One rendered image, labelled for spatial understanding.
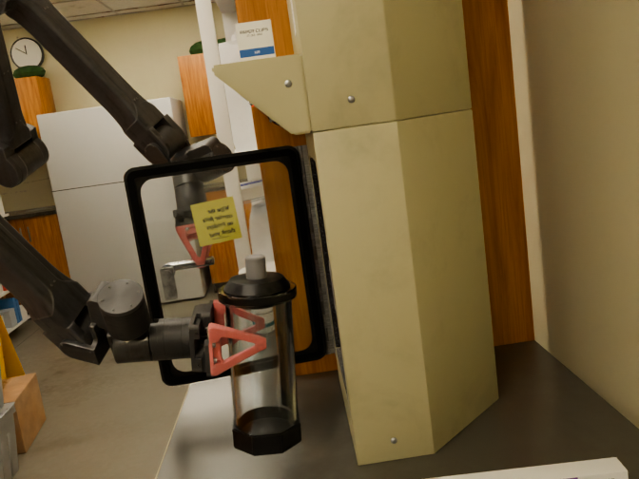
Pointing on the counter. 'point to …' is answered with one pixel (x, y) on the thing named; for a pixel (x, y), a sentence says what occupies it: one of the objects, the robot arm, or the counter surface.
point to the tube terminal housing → (399, 217)
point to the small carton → (255, 40)
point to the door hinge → (317, 248)
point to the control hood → (272, 88)
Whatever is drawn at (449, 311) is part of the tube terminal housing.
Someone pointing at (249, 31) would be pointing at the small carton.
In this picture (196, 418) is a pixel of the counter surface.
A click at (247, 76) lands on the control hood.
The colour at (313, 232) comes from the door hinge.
